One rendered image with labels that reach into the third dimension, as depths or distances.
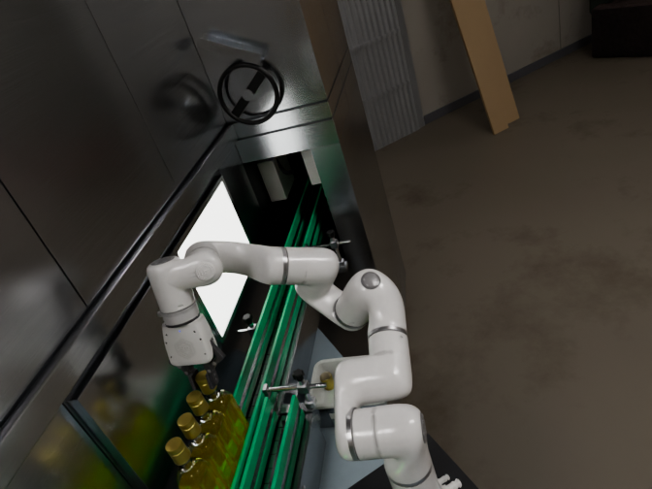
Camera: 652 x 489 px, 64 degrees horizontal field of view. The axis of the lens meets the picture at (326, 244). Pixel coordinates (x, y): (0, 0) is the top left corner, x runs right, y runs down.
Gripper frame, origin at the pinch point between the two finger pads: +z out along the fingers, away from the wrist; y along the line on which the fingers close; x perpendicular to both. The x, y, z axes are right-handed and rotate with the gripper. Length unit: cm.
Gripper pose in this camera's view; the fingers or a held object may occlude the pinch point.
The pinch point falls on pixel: (203, 378)
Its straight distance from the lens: 123.4
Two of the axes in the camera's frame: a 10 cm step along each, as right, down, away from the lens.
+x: 2.1, -3.4, 9.2
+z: 2.3, 9.3, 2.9
